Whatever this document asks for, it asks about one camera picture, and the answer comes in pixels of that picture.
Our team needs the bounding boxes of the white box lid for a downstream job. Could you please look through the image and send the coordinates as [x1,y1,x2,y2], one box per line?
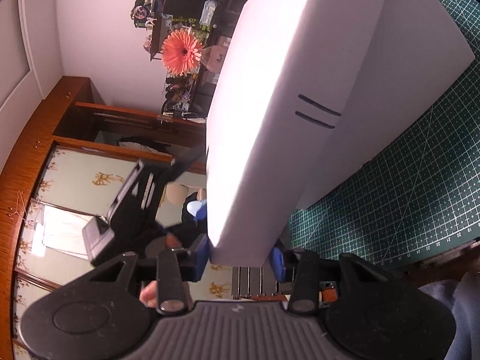
[207,0,385,267]

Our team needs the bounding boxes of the person left hand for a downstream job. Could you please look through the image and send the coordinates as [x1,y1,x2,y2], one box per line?
[139,281,157,308]

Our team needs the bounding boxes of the blue white ceramic humidifier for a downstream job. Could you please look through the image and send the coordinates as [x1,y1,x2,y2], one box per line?
[186,200,207,222]

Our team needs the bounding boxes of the green cutting mat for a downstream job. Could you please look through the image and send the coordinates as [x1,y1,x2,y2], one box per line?
[288,0,480,269]

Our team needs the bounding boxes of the pink gerbera flower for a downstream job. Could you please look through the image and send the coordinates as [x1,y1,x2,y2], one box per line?
[160,28,203,76]

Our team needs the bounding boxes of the pink tea bottle vase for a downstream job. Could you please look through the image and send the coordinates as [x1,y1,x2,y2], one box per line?
[200,45,228,73]

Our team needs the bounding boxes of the white storage box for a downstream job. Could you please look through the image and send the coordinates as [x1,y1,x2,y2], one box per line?
[297,0,474,209]

